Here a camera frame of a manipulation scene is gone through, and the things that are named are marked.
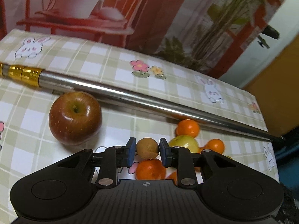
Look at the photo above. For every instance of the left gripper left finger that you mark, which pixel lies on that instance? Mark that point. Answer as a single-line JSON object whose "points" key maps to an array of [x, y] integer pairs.
{"points": [[111, 160]]}

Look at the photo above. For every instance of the steel pole with gold end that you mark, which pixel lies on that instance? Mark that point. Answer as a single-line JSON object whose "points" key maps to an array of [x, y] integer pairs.
{"points": [[41, 78]]}

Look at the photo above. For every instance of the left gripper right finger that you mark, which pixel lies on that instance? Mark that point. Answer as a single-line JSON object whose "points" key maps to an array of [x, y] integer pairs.
{"points": [[183, 160]]}

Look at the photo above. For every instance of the yellow-green round fruit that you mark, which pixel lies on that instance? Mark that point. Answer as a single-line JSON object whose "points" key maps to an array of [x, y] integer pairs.
{"points": [[185, 141]]}

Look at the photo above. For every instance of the yellow wooden board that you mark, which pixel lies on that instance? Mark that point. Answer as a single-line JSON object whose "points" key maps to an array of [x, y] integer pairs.
{"points": [[276, 90]]}

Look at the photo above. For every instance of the brown longan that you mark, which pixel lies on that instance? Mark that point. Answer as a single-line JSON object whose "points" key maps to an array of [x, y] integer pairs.
{"points": [[147, 149]]}

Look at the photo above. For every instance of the orange tangerine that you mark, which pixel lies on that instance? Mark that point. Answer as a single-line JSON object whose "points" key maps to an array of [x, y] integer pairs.
{"points": [[188, 127], [173, 176], [150, 170], [216, 145], [200, 149]]}

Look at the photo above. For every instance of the black stand with knob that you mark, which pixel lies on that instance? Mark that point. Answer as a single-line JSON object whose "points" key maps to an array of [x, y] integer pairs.
{"points": [[270, 32]]}

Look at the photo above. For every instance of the small red apple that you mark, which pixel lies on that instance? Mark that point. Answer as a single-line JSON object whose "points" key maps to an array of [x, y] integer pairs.
{"points": [[75, 118]]}

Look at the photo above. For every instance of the printed room backdrop cloth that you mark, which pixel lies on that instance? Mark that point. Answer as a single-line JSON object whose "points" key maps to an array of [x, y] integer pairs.
{"points": [[207, 36]]}

